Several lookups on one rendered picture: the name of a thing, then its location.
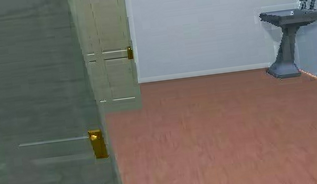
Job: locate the grey pedestal sink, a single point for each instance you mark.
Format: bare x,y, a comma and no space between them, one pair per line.
286,44

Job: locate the pale green room door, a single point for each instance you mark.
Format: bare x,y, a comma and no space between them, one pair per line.
107,46

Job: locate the grey green room door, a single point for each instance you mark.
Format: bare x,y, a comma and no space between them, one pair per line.
29,95

